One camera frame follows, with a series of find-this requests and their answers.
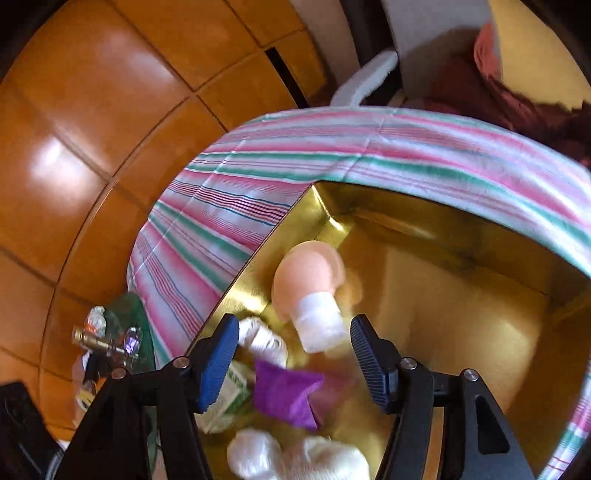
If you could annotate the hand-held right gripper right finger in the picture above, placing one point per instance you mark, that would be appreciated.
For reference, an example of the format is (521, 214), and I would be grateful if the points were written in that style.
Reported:
(371, 369)

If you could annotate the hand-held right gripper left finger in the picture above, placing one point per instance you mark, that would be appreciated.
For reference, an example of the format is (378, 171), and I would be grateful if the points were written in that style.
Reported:
(217, 364)

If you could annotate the green white carton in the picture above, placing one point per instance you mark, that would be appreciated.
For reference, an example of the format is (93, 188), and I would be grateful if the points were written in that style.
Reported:
(235, 383)

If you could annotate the white sock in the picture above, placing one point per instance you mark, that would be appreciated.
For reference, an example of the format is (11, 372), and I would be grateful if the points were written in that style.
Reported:
(251, 454)
(323, 461)
(263, 339)

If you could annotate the purple packet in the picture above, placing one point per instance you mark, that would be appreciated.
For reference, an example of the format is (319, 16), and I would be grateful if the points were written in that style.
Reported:
(281, 392)

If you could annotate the peach mushroom makeup sponge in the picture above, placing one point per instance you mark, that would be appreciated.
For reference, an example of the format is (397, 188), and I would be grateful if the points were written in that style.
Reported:
(304, 281)

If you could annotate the gold tin box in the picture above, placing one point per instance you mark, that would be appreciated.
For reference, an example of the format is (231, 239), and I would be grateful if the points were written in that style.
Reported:
(461, 300)

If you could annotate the crumpled wrapper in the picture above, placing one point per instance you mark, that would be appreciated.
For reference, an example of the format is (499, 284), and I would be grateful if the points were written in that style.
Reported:
(99, 318)

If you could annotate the brass metal tube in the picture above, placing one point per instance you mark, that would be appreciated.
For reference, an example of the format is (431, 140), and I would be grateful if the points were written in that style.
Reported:
(92, 339)

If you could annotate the dark flat object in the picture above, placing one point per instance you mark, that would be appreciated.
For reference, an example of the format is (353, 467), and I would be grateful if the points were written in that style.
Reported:
(23, 434)

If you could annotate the striped tablecloth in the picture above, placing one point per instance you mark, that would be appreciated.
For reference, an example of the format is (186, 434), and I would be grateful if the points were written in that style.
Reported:
(323, 147)

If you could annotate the wooden panelled wardrobe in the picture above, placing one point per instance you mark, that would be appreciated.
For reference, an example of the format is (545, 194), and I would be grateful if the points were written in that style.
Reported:
(92, 138)

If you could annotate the maroon jacket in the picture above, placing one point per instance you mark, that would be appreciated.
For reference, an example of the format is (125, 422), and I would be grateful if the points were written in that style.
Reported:
(461, 87)

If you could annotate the black rolled mat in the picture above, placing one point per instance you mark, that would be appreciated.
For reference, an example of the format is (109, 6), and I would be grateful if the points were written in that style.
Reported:
(369, 23)

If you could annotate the grey yellow blue armchair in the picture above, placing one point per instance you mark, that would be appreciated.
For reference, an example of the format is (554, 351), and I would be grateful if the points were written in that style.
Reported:
(531, 46)

